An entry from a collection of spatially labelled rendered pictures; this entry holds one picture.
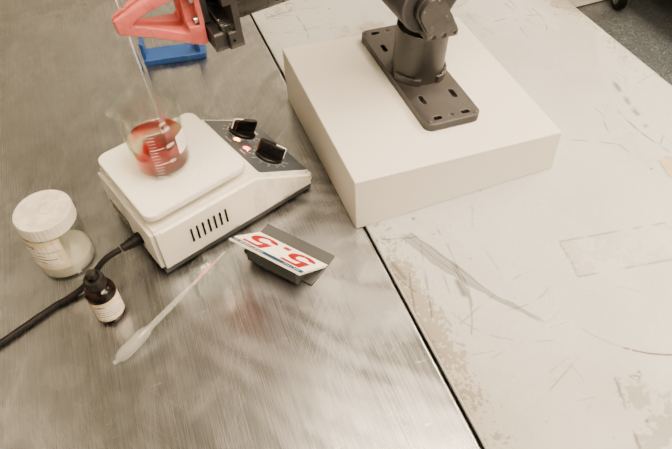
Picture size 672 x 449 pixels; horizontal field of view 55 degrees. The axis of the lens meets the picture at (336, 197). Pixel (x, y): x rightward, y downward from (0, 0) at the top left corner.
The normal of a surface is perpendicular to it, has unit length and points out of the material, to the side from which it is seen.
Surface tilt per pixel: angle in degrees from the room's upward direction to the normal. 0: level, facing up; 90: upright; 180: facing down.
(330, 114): 4
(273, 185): 90
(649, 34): 0
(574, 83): 0
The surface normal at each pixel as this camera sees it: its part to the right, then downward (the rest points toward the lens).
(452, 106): 0.03, -0.68
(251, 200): 0.63, 0.55
